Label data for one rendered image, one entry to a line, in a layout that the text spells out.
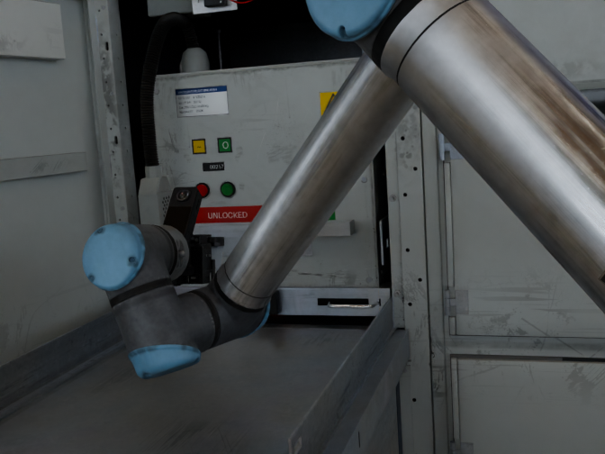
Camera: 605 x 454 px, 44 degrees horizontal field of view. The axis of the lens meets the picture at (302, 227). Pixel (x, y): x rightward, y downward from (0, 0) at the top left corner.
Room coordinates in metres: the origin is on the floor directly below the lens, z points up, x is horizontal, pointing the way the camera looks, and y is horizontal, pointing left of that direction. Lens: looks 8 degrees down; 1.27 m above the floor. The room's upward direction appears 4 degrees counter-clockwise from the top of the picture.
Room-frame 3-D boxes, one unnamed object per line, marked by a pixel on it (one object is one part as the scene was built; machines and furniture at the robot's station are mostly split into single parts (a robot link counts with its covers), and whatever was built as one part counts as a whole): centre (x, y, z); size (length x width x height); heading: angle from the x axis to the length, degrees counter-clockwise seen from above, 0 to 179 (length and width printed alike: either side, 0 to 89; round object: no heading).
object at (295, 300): (1.60, 0.08, 0.89); 0.54 x 0.05 x 0.06; 73
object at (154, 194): (1.58, 0.30, 1.09); 0.08 x 0.05 x 0.17; 163
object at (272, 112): (1.58, 0.08, 1.15); 0.48 x 0.01 x 0.48; 73
